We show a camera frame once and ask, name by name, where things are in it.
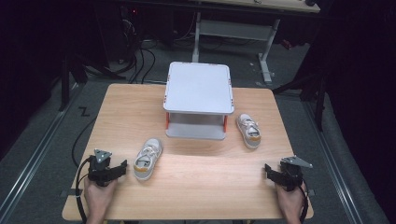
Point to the desk with white legs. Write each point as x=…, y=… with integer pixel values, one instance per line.
x=236, y=30

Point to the person's left hand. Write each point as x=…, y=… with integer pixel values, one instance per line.
x=98, y=200

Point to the white sneaker with yellow heel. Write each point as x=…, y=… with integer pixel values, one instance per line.
x=249, y=130
x=148, y=158

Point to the person's right hand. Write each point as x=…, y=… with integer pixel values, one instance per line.
x=292, y=203

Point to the white two-tier shoe rack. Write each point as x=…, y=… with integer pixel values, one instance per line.
x=199, y=87

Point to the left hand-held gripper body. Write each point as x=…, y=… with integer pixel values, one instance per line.
x=99, y=169

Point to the grey table edge bracket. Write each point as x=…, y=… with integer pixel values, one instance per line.
x=310, y=192
x=67, y=193

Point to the black metal stand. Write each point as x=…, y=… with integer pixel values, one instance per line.
x=319, y=102
x=64, y=87

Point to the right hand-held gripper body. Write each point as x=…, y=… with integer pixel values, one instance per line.
x=291, y=175

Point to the metal floor rail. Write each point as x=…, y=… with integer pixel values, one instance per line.
x=334, y=168
x=37, y=155

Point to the small red object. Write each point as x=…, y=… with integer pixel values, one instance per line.
x=286, y=44

